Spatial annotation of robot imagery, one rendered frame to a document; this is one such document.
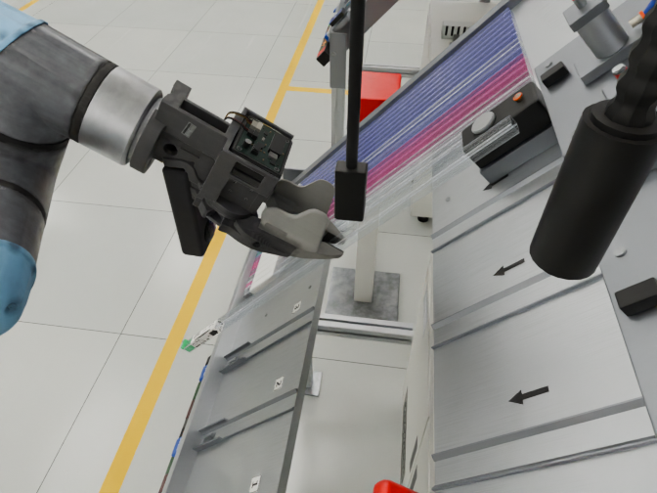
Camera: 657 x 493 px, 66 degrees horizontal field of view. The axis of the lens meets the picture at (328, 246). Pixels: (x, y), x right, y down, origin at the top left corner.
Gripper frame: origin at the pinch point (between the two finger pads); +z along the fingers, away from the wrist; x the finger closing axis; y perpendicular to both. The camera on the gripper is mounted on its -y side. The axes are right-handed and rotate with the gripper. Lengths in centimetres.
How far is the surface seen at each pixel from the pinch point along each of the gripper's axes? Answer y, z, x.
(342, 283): -86, 44, 80
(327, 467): -85, 48, 16
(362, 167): 15.3, -5.2, -8.0
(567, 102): 24.7, 5.4, -1.8
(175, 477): -29.2, -0.9, -16.0
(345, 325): -57, 33, 39
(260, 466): -14.6, 3.6, -17.2
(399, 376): -76, 63, 46
